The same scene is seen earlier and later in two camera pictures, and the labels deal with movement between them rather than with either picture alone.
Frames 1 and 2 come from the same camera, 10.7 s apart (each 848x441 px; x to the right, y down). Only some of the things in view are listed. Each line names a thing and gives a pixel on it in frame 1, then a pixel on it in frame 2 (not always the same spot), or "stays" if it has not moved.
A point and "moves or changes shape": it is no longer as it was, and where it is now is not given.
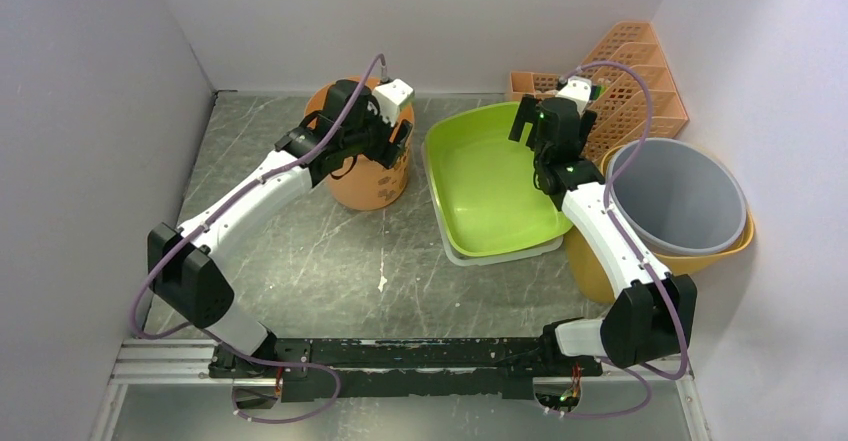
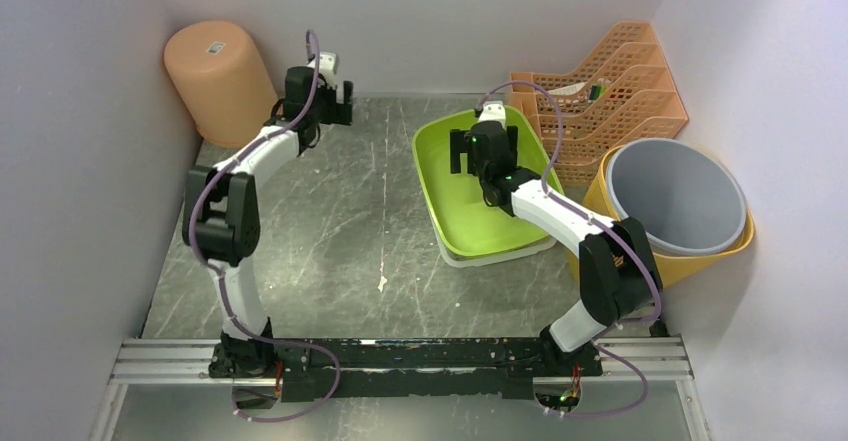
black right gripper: x=528 y=112 to x=461 y=143
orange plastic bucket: x=367 y=183 to x=220 y=78
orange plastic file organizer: x=633 y=89 stays
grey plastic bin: x=677 y=197 stays
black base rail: x=401 y=368 stays
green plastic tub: x=486 y=185 moves or changes shape
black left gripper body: x=372 y=141 to x=326 y=106
